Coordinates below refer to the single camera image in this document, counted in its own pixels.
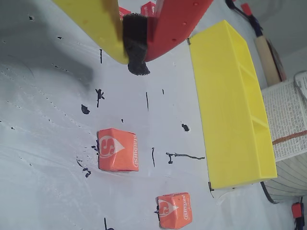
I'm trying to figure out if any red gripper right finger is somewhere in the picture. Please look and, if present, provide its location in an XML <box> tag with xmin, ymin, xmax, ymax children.
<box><xmin>122</xmin><ymin>0</ymin><xmax>214</xmax><ymax>77</ymax></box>

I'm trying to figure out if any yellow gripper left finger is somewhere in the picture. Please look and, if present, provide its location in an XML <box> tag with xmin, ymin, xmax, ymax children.
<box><xmin>52</xmin><ymin>0</ymin><xmax>129</xmax><ymax>65</ymax></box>

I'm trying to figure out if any red candy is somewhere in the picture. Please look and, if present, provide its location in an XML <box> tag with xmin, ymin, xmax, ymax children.
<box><xmin>141</xmin><ymin>1</ymin><xmax>158</xmax><ymax>17</ymax></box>
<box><xmin>118</xmin><ymin>6</ymin><xmax>132</xmax><ymax>19</ymax></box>

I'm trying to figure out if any orange candy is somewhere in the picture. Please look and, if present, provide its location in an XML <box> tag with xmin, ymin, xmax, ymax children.
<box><xmin>156</xmin><ymin>192</ymin><xmax>193</xmax><ymax>229</ymax></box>
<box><xmin>96</xmin><ymin>128</ymin><xmax>140</xmax><ymax>173</ymax></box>

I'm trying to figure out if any yellow three-compartment box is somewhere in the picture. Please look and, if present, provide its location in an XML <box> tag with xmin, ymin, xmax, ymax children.
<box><xmin>188</xmin><ymin>20</ymin><xmax>278</xmax><ymax>191</ymax></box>

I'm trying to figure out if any wooden cricket bat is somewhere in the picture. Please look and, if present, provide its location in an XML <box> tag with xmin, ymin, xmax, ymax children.
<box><xmin>240</xmin><ymin>2</ymin><xmax>288</xmax><ymax>87</ymax></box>

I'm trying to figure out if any white plastic table cover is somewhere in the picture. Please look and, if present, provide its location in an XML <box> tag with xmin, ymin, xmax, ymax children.
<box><xmin>0</xmin><ymin>0</ymin><xmax>274</xmax><ymax>230</ymax></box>

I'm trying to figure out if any printed newspaper sheet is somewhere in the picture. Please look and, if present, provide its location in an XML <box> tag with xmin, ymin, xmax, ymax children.
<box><xmin>261</xmin><ymin>71</ymin><xmax>307</xmax><ymax>162</ymax></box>

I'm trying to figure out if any white ribbed bin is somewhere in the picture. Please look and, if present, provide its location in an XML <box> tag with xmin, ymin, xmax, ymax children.
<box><xmin>260</xmin><ymin>153</ymin><xmax>307</xmax><ymax>205</ymax></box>

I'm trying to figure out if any red and black clip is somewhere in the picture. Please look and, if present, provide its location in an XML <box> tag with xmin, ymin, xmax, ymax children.
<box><xmin>291</xmin><ymin>202</ymin><xmax>304</xmax><ymax>230</ymax></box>

